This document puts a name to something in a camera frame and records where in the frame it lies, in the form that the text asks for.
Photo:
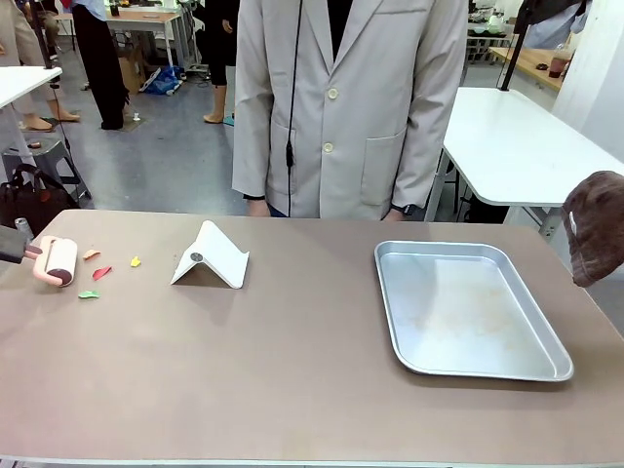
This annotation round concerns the silver metal baking tray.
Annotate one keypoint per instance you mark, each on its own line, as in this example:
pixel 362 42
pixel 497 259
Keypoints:
pixel 468 312

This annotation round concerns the grey metal stool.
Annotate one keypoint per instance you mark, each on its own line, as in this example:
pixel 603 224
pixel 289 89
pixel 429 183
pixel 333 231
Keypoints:
pixel 44 156

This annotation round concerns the person's right arm beige sleeve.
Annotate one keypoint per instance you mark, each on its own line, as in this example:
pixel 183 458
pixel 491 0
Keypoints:
pixel 251 122

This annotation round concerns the dark red drink bottle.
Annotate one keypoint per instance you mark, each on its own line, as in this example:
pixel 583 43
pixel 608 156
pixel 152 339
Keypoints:
pixel 558 61

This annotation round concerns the large white side table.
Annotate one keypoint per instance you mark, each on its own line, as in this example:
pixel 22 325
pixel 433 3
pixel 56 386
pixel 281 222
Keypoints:
pixel 517 141

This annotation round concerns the pink lint roller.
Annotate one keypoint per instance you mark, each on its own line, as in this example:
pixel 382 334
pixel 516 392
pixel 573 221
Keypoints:
pixel 58 263

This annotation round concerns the person's left hand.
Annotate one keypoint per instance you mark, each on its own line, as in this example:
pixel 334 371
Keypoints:
pixel 394 215

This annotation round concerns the wooden workbench with bottle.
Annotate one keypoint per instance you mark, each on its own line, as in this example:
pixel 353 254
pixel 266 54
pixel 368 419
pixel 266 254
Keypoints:
pixel 531 63

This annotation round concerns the wooden desk with white legs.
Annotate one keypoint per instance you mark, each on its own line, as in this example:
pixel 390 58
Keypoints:
pixel 146 22

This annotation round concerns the orange paper scrap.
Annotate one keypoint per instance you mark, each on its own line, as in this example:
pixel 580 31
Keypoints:
pixel 91 254

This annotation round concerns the bystander in black leggings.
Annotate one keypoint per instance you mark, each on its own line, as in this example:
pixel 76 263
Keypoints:
pixel 219 58

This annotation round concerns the green paper scrap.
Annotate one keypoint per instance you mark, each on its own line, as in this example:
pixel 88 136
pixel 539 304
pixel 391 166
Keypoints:
pixel 89 294

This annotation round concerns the black wrist watch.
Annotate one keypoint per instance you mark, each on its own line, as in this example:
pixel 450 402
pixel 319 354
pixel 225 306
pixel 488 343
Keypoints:
pixel 408 208

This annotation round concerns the small white table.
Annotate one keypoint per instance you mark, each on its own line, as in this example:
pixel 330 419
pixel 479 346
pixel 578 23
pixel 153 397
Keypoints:
pixel 24 83

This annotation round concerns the person's right hand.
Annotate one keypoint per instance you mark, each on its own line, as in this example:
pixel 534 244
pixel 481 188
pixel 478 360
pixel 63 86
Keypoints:
pixel 258 207

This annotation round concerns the person's arm beige sleeve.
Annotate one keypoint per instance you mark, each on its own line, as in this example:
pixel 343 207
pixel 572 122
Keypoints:
pixel 429 122
pixel 251 122

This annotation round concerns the red paper scrap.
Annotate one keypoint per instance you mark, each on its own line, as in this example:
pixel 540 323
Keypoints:
pixel 101 272

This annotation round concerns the thin black tripod pole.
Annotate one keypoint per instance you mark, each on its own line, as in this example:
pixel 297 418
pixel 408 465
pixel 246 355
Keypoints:
pixel 51 88

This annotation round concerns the bystander in beige trousers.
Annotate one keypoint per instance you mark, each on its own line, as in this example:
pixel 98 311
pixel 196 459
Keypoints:
pixel 29 53

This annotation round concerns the brown terry cleaning towel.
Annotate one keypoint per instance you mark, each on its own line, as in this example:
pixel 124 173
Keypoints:
pixel 597 229

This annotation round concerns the black stand pole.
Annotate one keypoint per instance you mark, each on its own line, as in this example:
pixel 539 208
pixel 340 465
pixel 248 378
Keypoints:
pixel 514 44

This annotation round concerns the silver drink can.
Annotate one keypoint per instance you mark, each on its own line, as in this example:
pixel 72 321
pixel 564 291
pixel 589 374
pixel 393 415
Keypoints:
pixel 23 228

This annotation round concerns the brown cardboard box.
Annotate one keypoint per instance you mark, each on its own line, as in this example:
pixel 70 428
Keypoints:
pixel 130 68

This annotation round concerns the person's left arm beige sleeve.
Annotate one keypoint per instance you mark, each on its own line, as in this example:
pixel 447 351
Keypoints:
pixel 429 122

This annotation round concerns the blue plastic bag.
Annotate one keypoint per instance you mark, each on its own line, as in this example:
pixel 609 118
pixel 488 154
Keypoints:
pixel 163 80

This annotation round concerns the bystander in light blue shirt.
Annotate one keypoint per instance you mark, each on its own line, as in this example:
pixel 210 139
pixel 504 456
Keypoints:
pixel 556 17

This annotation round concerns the person torso in beige coat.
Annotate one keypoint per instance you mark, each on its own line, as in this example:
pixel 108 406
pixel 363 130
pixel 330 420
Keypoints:
pixel 341 107

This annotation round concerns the white folded tablet stand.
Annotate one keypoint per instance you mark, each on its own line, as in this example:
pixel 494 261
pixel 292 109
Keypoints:
pixel 214 258

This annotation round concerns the yellow paper scrap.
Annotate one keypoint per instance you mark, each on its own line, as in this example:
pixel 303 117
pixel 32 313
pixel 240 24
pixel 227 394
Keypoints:
pixel 135 261

